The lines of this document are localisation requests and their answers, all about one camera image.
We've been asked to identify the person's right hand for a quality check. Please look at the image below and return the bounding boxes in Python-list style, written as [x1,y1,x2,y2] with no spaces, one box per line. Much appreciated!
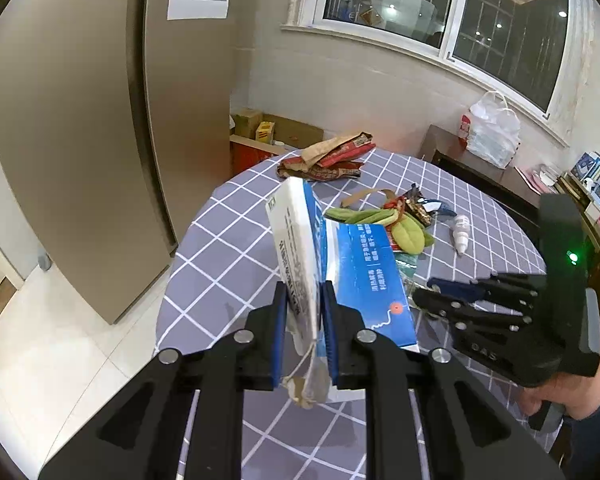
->
[518,365,600,420]

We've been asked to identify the pink paper sheet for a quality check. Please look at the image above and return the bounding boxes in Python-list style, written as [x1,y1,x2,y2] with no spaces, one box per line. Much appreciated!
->
[515,165,559,195]

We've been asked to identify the green leaf toy bundle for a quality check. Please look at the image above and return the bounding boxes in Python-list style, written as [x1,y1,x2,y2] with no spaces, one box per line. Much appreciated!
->
[325,208,434,256]

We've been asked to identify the dark wooden cabinet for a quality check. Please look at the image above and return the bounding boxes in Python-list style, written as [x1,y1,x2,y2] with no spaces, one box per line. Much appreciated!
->
[419,125,540,226]

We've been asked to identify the blue foil candy wrapper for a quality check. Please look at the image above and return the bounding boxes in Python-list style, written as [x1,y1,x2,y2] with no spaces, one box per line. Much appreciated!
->
[400,183,456,228]

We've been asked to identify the row of books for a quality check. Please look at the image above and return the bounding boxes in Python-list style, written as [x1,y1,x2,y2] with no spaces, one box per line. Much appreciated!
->
[555,152,600,246]

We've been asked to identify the champagne double-door refrigerator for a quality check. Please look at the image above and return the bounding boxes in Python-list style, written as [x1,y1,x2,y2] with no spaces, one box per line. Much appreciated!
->
[0,0,232,323]

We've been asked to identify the grey checkered tablecloth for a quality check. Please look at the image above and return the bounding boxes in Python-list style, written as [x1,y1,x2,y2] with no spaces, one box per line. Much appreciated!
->
[151,146,569,480]

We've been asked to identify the small white dropper bottle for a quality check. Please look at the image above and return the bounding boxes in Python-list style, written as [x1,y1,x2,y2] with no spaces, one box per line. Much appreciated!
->
[452,214,471,256]

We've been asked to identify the open cardboard box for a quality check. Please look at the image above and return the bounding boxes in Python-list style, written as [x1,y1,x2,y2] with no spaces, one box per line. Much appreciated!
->
[230,108,324,176]

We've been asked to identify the blue white mask box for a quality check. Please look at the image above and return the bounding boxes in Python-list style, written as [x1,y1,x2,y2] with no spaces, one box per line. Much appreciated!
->
[264,175,421,410]

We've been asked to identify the sliding glass window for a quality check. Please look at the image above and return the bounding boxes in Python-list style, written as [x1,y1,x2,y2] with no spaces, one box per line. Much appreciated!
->
[284,0,595,146]

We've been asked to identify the white plastic bag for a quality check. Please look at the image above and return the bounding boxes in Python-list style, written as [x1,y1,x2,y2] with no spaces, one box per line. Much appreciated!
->
[457,90,521,169]

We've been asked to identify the brown red paper bag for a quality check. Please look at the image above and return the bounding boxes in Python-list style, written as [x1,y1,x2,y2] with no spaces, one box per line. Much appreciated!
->
[276,132,376,182]

